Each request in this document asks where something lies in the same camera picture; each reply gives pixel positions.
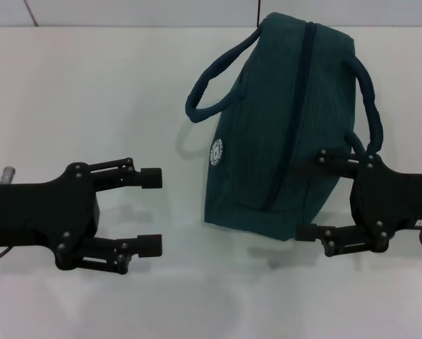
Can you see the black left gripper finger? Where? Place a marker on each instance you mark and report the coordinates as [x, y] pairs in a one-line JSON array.
[[151, 177], [147, 244]]

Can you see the dark teal insulated lunch bag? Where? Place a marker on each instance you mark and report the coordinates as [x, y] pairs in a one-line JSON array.
[[285, 123]]

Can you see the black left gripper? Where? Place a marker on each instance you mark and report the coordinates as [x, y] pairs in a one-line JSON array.
[[38, 215]]

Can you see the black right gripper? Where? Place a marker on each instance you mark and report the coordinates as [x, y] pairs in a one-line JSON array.
[[391, 201]]

